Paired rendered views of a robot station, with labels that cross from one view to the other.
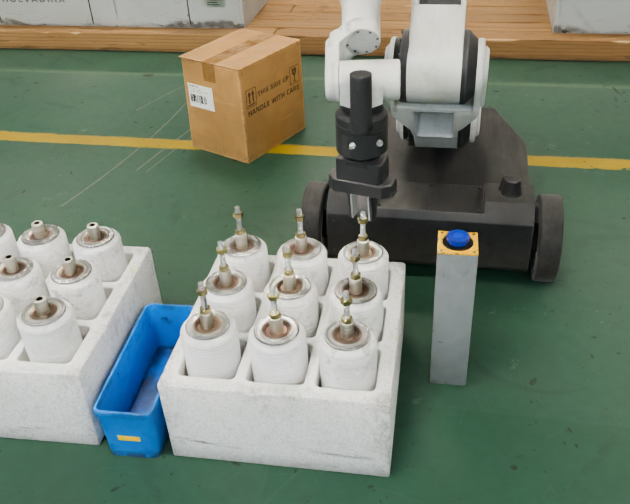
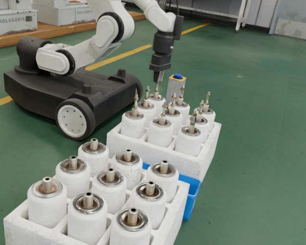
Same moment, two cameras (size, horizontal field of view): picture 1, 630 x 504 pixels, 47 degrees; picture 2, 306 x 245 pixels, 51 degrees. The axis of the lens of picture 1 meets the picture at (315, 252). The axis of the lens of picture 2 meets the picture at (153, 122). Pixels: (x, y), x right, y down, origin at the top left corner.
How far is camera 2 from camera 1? 1.62 m
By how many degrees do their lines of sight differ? 71
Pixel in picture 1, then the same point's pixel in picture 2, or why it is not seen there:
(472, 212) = (123, 84)
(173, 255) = (25, 179)
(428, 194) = (103, 86)
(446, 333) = not seen: hidden behind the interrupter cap
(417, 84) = (126, 32)
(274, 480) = (211, 179)
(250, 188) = not seen: outside the picture
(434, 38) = (123, 13)
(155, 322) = not seen: hidden behind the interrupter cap
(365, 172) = (168, 59)
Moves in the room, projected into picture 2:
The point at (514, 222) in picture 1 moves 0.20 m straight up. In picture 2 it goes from (132, 83) to (136, 48)
